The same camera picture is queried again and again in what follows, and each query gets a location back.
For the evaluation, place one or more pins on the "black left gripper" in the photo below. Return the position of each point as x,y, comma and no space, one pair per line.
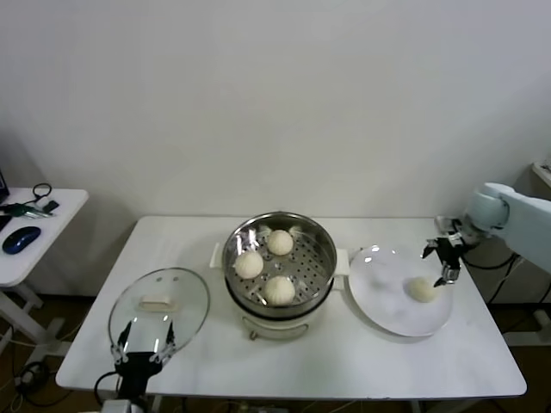
138,365

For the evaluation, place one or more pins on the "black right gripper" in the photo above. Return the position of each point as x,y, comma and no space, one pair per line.
451,251

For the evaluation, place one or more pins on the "white steamed baozi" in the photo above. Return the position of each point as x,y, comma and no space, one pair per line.
424,289
249,264
280,242
280,290

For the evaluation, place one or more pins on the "round glass pot lid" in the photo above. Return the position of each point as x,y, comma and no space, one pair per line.
189,297

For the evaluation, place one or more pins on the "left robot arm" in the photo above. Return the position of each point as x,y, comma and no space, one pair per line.
131,393

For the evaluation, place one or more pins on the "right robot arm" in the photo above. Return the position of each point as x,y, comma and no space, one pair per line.
516,219

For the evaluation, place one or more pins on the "perforated steel steamer basket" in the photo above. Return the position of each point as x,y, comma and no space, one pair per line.
318,258

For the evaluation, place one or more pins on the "white round plate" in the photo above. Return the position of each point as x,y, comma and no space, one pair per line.
379,297

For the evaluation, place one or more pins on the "cream electric pot base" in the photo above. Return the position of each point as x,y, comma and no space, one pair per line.
275,323

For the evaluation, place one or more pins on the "white side table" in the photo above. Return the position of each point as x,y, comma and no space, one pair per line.
64,207

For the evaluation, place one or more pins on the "blue computer mouse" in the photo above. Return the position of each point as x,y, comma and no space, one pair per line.
20,240

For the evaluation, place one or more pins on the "small black flat device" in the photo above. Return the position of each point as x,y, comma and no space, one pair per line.
51,207

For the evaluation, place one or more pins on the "green key bunch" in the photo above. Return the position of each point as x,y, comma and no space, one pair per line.
19,210

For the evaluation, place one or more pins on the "laptop with blue screen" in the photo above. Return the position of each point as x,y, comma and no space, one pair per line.
2,185

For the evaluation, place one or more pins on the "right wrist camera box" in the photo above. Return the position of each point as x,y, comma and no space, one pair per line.
443,223

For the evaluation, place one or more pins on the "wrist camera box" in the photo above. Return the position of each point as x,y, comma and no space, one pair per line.
443,223
115,406

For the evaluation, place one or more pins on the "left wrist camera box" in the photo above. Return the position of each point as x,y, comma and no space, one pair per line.
115,406

